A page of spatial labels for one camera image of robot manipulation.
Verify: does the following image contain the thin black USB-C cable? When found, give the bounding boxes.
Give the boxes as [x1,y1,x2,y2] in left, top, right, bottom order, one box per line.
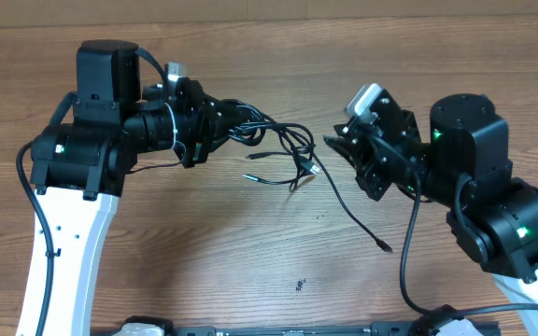
[241,134,394,255]

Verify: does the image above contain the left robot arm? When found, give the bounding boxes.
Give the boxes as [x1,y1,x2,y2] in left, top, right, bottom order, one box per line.
[17,40,259,335]

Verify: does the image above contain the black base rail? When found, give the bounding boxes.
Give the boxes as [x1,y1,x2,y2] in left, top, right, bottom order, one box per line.
[97,315,502,336]

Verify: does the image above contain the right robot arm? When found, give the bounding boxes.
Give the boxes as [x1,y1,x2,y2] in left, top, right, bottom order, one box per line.
[325,84,538,335]

